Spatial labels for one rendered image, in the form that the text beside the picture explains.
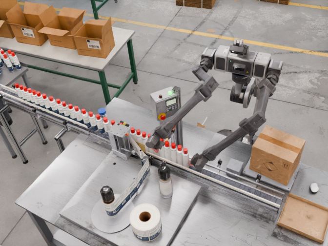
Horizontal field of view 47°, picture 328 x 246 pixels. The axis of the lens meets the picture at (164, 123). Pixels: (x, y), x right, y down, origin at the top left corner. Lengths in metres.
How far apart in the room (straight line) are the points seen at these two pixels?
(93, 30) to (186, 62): 1.53
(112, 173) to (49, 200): 0.51
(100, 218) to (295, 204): 1.37
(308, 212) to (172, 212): 0.94
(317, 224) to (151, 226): 1.11
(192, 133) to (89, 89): 2.26
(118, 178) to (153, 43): 3.26
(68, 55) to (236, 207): 2.61
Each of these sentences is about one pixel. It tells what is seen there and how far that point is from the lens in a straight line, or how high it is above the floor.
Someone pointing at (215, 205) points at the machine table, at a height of 0.83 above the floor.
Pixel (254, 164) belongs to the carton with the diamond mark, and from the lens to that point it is 2.87.
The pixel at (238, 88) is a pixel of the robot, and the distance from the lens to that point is 2.99.
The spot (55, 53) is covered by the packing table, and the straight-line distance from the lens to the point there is 4.50.
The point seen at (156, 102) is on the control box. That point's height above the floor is 1.47.
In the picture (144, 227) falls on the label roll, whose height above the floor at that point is 1.02.
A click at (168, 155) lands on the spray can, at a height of 0.96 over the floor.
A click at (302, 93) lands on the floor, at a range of 4.97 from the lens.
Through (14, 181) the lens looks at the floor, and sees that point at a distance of 4.34.
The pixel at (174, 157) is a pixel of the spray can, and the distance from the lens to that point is 2.84.
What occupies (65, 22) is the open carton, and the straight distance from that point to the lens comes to 4.71.
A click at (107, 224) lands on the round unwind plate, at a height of 0.89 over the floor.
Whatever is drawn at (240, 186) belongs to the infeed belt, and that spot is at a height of 0.88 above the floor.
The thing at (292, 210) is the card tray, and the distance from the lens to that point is 2.81.
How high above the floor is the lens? 3.16
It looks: 45 degrees down
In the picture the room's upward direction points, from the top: 6 degrees counter-clockwise
